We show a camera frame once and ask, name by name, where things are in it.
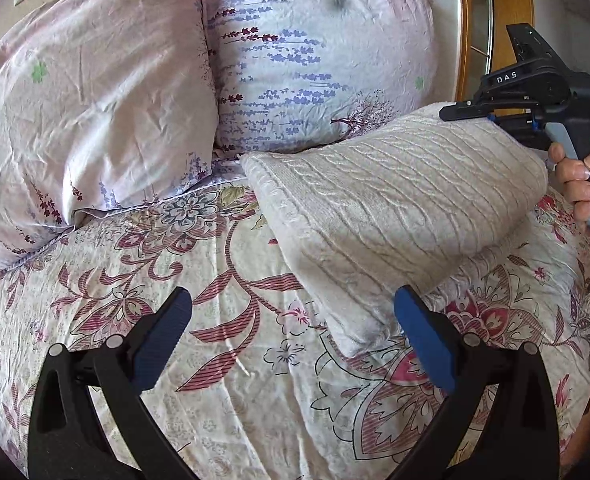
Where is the lavender print pillow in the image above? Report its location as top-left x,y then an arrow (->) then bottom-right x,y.
189,0 -> 448,157

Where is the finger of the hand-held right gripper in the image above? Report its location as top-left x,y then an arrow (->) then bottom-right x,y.
438,101 -> 496,122

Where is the person's right hand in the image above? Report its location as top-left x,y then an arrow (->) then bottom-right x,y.
547,139 -> 590,226

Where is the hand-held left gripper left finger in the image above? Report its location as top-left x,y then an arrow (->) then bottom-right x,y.
27,286 -> 198,480

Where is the beige cable-knit sweater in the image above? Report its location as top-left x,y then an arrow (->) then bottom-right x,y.
238,101 -> 550,359

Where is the pale pink floral pillow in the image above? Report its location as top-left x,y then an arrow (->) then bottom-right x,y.
0,0 -> 222,281

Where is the wooden headboard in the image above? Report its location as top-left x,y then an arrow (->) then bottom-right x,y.
454,0 -> 536,117

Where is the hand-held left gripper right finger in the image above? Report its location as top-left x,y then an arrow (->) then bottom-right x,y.
392,284 -> 562,480

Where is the floral bed sheet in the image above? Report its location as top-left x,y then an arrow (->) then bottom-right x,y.
0,152 -> 590,480

